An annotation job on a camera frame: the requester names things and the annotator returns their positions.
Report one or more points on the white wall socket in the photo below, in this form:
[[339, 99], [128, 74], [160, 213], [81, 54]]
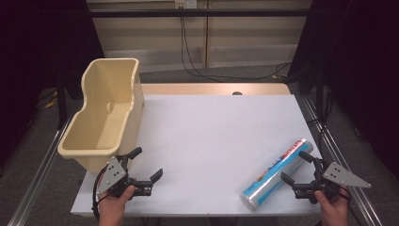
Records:
[[186, 3]]

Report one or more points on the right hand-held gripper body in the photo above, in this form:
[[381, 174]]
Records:
[[337, 177]]

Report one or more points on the metal floor rail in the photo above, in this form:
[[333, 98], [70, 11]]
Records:
[[342, 157], [37, 179]]

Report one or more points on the dark curtain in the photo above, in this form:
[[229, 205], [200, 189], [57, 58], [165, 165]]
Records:
[[360, 62], [37, 47]]

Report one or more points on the person's left hand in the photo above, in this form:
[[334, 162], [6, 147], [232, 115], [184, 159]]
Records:
[[113, 204]]

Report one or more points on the white table mat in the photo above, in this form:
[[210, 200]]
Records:
[[204, 141]]

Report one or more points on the black horizontal bar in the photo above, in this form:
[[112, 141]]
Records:
[[194, 13]]

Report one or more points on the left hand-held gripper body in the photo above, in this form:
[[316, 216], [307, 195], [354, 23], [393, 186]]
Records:
[[113, 175]]

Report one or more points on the person's right hand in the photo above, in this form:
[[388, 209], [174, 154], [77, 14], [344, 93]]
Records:
[[332, 205]]

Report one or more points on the wooden table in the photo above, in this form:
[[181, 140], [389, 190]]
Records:
[[204, 88]]

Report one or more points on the black stand leg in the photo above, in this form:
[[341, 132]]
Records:
[[320, 97], [61, 103]]

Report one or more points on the beige plastic bin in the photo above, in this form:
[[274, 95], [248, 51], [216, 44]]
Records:
[[103, 94]]

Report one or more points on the silver blue foil roll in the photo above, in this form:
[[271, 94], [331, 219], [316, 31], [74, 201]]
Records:
[[276, 174]]

